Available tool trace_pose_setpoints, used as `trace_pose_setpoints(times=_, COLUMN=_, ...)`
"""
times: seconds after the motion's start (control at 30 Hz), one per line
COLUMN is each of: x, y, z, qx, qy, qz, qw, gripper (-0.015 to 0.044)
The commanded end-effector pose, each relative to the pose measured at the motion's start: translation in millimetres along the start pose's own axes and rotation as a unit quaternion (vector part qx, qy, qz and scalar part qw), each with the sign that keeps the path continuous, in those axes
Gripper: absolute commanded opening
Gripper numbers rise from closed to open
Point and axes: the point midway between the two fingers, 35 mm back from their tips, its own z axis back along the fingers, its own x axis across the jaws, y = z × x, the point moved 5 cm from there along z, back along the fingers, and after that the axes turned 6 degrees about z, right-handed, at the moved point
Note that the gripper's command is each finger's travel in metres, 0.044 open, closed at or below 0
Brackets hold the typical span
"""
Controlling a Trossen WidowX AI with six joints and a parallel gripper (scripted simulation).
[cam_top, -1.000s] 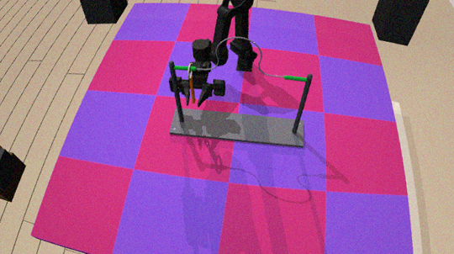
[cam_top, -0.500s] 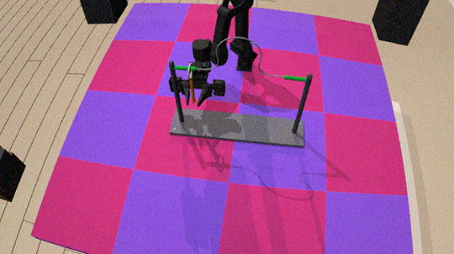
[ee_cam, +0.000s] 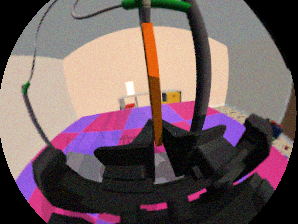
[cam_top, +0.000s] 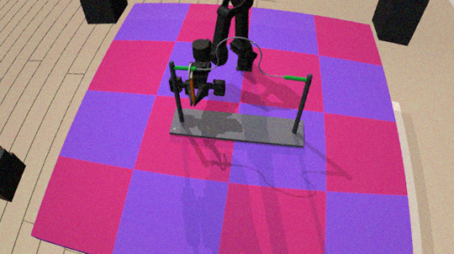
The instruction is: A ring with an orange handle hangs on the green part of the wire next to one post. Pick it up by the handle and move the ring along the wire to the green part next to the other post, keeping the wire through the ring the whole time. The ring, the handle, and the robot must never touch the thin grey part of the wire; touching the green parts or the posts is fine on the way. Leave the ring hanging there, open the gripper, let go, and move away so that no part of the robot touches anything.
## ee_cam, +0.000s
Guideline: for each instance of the orange handle with grey loop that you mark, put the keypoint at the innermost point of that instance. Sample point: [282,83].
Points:
[150,53]

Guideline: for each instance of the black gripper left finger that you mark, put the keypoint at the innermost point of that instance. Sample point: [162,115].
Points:
[139,152]

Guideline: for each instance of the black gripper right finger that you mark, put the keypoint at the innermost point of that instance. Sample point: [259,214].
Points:
[180,144]

